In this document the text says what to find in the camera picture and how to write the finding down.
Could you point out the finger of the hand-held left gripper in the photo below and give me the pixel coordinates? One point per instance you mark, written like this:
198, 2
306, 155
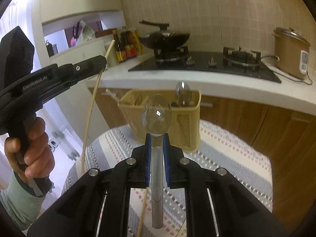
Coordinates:
86, 79
91, 64

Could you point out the wooden base cabinet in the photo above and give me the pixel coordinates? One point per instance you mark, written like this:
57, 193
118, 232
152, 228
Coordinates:
284, 140

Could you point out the yellow plastic slotted basket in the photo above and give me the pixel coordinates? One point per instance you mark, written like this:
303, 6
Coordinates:
138, 121

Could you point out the person's left hand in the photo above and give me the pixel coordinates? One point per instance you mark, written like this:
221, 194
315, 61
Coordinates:
42, 153

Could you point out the black glass gas cooktop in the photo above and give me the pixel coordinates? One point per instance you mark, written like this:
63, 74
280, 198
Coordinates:
202, 69

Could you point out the cooktop control knob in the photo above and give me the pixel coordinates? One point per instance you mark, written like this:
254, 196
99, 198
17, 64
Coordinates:
190, 61
212, 62

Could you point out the black wok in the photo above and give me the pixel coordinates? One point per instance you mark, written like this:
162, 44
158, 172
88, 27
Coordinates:
167, 40

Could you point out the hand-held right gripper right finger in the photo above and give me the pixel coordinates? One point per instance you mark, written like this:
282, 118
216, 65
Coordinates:
167, 163

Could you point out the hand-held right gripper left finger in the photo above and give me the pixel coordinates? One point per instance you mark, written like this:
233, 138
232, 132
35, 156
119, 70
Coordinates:
147, 163

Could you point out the transparent grey plastic spoon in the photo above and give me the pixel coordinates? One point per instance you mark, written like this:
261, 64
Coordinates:
156, 113
183, 91

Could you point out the purple and white bag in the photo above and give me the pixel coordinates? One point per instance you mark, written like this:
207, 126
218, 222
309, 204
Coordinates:
82, 33

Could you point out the striped woven tablecloth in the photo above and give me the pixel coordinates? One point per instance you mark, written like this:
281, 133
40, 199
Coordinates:
227, 158

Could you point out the black burner grate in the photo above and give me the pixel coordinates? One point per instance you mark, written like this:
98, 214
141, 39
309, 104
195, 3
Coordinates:
240, 56
170, 54

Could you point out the white kitchen countertop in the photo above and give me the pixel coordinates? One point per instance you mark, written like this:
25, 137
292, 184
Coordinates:
222, 88

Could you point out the red label sauce bottle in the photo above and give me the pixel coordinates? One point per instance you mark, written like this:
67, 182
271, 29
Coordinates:
129, 47

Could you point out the brown rice cooker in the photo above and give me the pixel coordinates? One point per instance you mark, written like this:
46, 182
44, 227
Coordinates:
286, 51

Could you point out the dark soy sauce bottle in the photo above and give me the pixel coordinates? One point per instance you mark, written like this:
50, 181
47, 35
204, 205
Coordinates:
119, 49

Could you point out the person's left forearm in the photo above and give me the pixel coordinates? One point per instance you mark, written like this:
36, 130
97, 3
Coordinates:
14, 202

